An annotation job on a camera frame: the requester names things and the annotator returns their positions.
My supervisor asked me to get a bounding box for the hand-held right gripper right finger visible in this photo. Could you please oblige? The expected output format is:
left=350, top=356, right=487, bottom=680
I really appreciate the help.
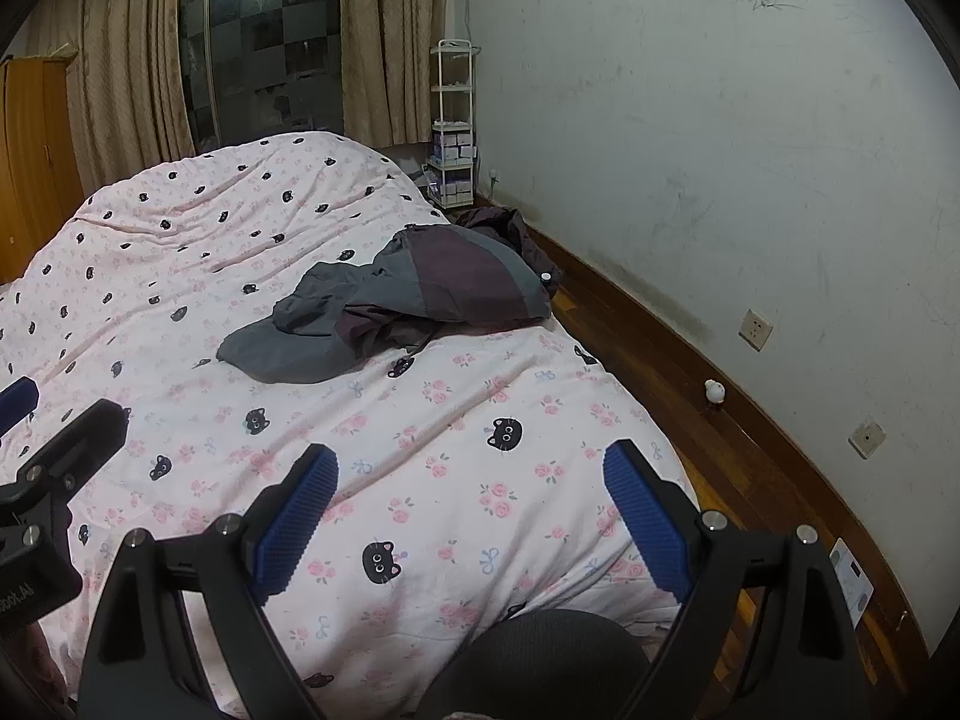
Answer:
left=602, top=439, right=882, bottom=720

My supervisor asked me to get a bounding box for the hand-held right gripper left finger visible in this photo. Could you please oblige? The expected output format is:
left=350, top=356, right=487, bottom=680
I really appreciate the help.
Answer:
left=79, top=442, right=340, bottom=720

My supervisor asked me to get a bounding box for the white flat device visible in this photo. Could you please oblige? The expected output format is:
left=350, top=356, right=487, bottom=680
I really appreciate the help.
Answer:
left=829, top=538, right=875, bottom=616

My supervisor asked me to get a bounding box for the grey and purple jacket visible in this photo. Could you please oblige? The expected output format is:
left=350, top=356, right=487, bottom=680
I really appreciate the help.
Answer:
left=217, top=206, right=565, bottom=385

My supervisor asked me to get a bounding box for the wooden wardrobe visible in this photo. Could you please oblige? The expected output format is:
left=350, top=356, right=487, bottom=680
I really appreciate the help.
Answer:
left=0, top=52, right=83, bottom=282

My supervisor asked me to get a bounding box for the black mesh chair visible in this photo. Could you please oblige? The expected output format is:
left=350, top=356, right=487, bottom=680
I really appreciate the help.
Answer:
left=416, top=607, right=653, bottom=720

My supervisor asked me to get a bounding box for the dark window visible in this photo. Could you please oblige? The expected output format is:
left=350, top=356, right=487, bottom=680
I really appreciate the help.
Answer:
left=178, top=0, right=346, bottom=155

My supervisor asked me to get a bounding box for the beige curtain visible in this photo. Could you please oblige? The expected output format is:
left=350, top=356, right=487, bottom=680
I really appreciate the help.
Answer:
left=341, top=0, right=451, bottom=149
left=15, top=0, right=197, bottom=192

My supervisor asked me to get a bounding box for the group of small white boxes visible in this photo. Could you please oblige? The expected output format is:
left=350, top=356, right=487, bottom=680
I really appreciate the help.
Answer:
left=431, top=124, right=477, bottom=207

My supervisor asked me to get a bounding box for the pink cat print blanket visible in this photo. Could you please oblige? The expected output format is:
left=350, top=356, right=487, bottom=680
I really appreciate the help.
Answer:
left=0, top=131, right=702, bottom=720

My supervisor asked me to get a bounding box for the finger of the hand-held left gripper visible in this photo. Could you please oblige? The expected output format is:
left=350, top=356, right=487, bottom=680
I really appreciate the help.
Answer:
left=0, top=377, right=40, bottom=437
left=0, top=397, right=130, bottom=541

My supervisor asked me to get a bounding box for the white shelf rack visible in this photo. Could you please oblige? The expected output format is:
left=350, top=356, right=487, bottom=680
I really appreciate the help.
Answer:
left=429, top=39, right=481, bottom=209

